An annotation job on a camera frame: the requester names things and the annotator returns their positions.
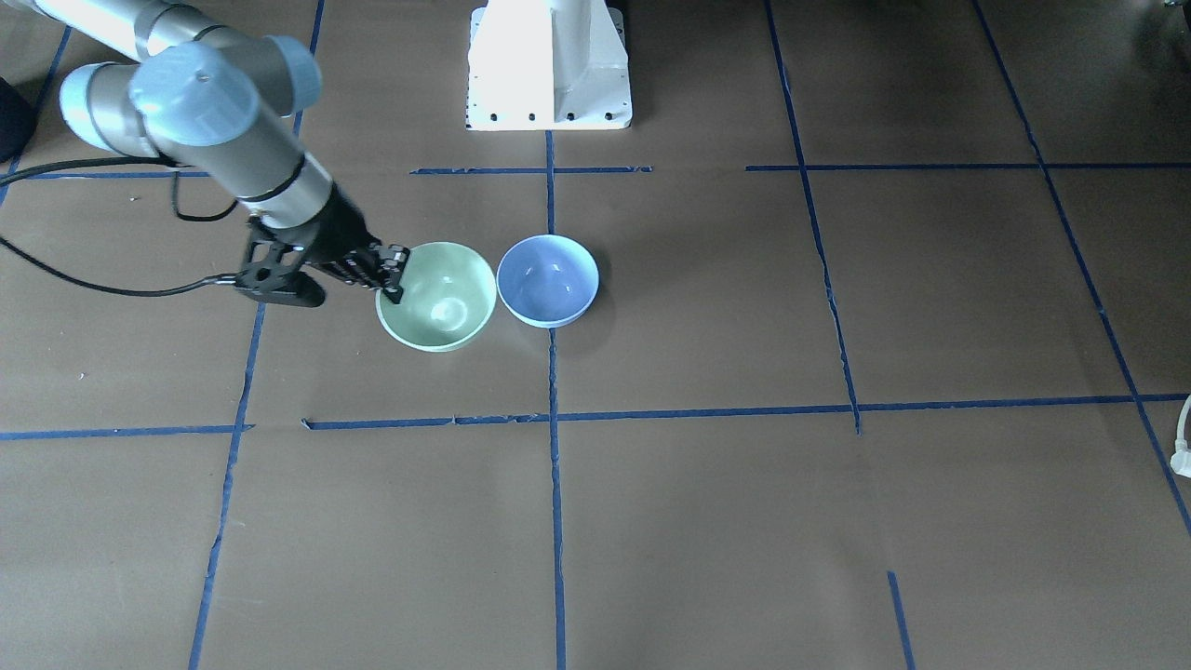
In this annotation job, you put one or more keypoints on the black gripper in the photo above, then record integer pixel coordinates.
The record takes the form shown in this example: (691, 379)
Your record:
(341, 234)

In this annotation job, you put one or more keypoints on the green bowl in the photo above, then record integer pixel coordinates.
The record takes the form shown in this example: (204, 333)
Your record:
(448, 298)

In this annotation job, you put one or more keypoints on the blue bowl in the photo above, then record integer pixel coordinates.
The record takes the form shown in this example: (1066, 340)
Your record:
(548, 280)

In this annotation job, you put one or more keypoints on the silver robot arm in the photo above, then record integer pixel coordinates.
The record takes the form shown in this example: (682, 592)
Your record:
(198, 93)

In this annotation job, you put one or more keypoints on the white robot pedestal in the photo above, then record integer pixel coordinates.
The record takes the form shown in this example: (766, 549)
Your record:
(548, 66)

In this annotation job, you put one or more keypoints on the white cable plug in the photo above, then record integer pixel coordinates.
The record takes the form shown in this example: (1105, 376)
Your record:
(1180, 458)

